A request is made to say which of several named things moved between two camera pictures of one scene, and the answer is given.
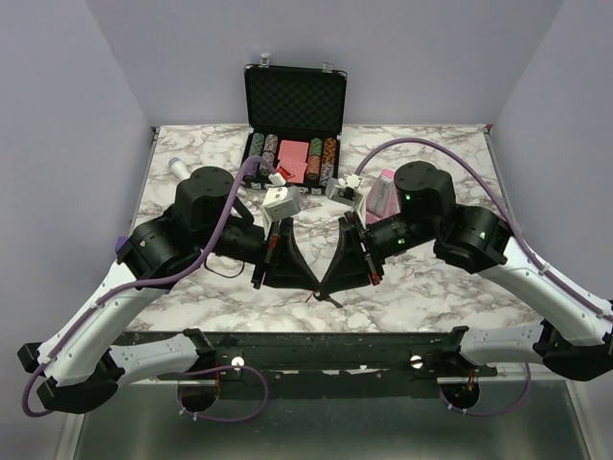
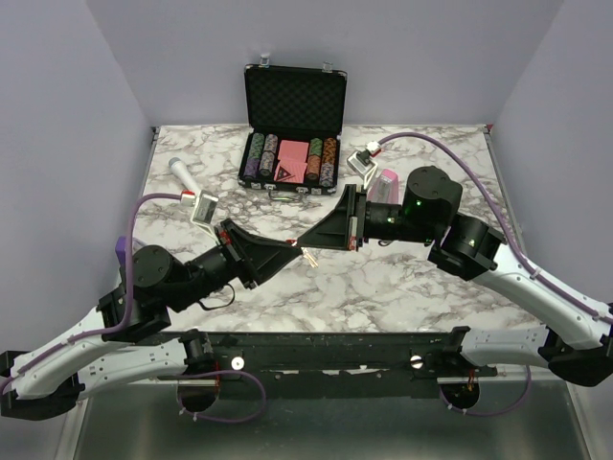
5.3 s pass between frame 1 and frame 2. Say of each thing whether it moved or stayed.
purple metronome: stayed
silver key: moved
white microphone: stayed
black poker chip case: stayed
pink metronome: stayed
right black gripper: moved
